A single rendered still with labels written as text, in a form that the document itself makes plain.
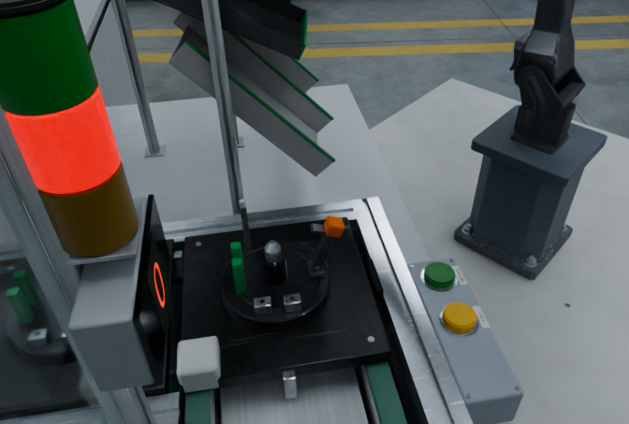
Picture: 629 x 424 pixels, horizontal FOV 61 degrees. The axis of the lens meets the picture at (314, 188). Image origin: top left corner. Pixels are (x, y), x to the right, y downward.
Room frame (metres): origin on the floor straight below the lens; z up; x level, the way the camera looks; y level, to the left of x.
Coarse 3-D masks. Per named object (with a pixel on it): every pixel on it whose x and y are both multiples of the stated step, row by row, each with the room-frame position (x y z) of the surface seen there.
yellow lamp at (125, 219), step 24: (120, 168) 0.26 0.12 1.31; (48, 192) 0.24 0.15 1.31; (96, 192) 0.24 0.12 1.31; (120, 192) 0.25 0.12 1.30; (72, 216) 0.23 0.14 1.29; (96, 216) 0.24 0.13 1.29; (120, 216) 0.25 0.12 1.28; (72, 240) 0.23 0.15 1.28; (96, 240) 0.24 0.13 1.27; (120, 240) 0.24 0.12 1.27
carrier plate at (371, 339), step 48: (192, 240) 0.56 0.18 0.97; (240, 240) 0.55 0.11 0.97; (288, 240) 0.55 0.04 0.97; (336, 240) 0.55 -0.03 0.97; (192, 288) 0.47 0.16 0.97; (336, 288) 0.46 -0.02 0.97; (192, 336) 0.39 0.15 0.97; (240, 336) 0.39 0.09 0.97; (288, 336) 0.39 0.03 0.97; (336, 336) 0.39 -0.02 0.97; (384, 336) 0.38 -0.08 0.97; (240, 384) 0.34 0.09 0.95
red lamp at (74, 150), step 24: (96, 96) 0.26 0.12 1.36; (24, 120) 0.23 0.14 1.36; (48, 120) 0.24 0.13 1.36; (72, 120) 0.24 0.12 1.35; (96, 120) 0.25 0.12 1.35; (24, 144) 0.24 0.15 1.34; (48, 144) 0.23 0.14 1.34; (72, 144) 0.24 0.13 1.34; (96, 144) 0.25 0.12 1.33; (48, 168) 0.23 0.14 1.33; (72, 168) 0.24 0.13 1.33; (96, 168) 0.24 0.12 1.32; (72, 192) 0.23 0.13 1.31
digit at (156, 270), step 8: (152, 232) 0.28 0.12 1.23; (152, 240) 0.28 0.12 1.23; (152, 248) 0.27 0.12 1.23; (152, 256) 0.27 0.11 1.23; (152, 264) 0.26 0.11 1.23; (160, 264) 0.28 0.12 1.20; (152, 272) 0.25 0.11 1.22; (160, 272) 0.28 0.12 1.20; (152, 280) 0.25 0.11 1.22; (160, 280) 0.27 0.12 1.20; (152, 288) 0.24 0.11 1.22; (160, 288) 0.26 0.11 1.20; (160, 296) 0.26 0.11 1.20; (160, 304) 0.25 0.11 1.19; (160, 312) 0.25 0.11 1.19; (160, 320) 0.24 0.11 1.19
